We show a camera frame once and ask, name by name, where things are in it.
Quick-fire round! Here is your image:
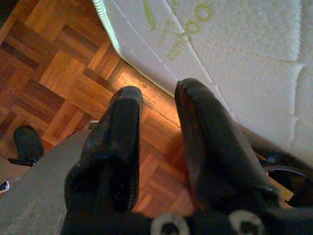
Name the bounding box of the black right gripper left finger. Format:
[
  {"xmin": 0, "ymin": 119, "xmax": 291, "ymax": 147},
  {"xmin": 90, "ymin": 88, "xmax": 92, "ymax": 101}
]
[{"xmin": 64, "ymin": 85, "xmax": 144, "ymax": 217}]

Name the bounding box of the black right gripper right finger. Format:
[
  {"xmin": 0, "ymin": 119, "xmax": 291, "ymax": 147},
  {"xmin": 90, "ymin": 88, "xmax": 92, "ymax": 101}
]
[{"xmin": 174, "ymin": 77, "xmax": 280, "ymax": 212}]

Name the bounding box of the black robot foot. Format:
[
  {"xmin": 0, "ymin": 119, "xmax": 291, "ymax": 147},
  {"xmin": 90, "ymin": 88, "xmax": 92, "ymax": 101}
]
[{"xmin": 8, "ymin": 125, "xmax": 45, "ymax": 167}]

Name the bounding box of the white mattress green print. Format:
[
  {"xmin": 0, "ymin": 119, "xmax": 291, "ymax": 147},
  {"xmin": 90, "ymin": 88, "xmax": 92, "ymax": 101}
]
[{"xmin": 92, "ymin": 0, "xmax": 313, "ymax": 169}]

